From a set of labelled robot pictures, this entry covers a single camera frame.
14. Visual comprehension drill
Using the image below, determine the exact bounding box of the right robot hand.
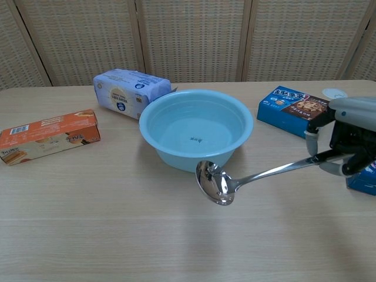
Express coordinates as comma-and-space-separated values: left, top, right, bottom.
304, 96, 376, 177

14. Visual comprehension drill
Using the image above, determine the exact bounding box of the metal ladle with black handle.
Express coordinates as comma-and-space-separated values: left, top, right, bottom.
195, 149, 353, 206

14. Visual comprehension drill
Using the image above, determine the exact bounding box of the light blue plastic basin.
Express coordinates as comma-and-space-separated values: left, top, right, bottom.
138, 89, 254, 173

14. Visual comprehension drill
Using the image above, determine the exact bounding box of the blue and pink cookie box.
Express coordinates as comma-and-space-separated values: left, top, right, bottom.
344, 160, 376, 196

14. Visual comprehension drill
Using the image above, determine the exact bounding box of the blue chocolate cookie box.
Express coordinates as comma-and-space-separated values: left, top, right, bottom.
257, 85, 335, 139

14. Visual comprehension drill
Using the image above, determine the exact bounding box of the woven folding screen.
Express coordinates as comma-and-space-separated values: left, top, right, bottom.
0, 0, 376, 90

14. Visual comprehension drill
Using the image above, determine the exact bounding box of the lavender tissue pack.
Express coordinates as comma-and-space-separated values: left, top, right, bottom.
93, 69, 173, 120

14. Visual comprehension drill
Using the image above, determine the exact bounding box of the orange biscuit box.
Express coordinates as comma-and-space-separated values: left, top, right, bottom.
0, 109, 101, 167

